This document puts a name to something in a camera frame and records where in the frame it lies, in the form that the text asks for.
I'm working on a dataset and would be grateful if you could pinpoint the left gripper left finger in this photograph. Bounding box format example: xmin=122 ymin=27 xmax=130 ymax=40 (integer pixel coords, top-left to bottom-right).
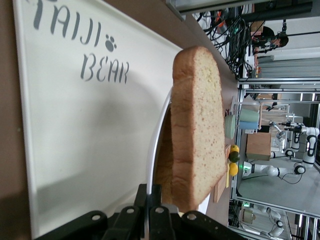
xmin=116 ymin=183 xmax=149 ymax=240

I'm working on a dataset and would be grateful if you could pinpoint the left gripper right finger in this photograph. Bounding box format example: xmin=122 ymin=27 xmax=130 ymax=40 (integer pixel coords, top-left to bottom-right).
xmin=149 ymin=184 xmax=176 ymax=240

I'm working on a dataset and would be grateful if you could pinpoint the white round plate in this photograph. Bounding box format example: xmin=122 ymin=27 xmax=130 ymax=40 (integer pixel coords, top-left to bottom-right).
xmin=146 ymin=84 xmax=211 ymax=218

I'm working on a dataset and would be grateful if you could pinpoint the brown bread slice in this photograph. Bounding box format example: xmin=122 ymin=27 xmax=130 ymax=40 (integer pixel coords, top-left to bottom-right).
xmin=154 ymin=107 xmax=176 ymax=204
xmin=170 ymin=45 xmax=227 ymax=210

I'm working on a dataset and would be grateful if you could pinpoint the wooden cutting board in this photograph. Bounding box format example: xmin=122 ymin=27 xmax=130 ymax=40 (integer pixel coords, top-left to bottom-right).
xmin=212 ymin=143 xmax=231 ymax=204

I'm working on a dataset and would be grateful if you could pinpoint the dark green avocado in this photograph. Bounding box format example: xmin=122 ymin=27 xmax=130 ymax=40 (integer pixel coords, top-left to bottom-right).
xmin=228 ymin=151 xmax=241 ymax=163

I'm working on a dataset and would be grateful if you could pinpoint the cream bear print tray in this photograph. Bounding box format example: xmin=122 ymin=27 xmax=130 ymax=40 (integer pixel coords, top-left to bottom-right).
xmin=12 ymin=0 xmax=188 ymax=238

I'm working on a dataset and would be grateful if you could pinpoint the pale green bowl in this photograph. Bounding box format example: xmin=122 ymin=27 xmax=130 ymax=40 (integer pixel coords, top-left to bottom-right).
xmin=223 ymin=113 xmax=237 ymax=140

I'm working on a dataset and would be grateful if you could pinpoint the brown wooden box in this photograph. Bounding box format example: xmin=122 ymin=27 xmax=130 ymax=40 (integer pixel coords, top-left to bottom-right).
xmin=245 ymin=132 xmax=273 ymax=162

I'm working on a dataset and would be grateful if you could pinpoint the light blue cup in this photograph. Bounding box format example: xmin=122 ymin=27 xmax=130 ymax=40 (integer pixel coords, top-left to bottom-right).
xmin=239 ymin=121 xmax=259 ymax=131

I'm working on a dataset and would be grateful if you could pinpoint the pale green cup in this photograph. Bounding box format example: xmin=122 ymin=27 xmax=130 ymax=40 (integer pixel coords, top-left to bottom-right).
xmin=239 ymin=108 xmax=260 ymax=123

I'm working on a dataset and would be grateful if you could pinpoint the person in black clothing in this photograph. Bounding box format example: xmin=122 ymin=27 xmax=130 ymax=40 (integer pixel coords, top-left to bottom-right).
xmin=251 ymin=25 xmax=290 ymax=55

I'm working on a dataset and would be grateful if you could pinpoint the white wire rack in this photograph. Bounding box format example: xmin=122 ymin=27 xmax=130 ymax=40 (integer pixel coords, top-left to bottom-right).
xmin=230 ymin=96 xmax=263 ymax=132

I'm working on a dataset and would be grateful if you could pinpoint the aluminium frame structure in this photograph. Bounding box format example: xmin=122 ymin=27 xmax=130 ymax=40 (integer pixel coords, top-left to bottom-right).
xmin=229 ymin=78 xmax=320 ymax=240

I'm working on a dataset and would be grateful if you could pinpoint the black cable tangle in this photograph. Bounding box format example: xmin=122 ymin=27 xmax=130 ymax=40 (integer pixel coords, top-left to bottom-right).
xmin=202 ymin=4 xmax=254 ymax=81

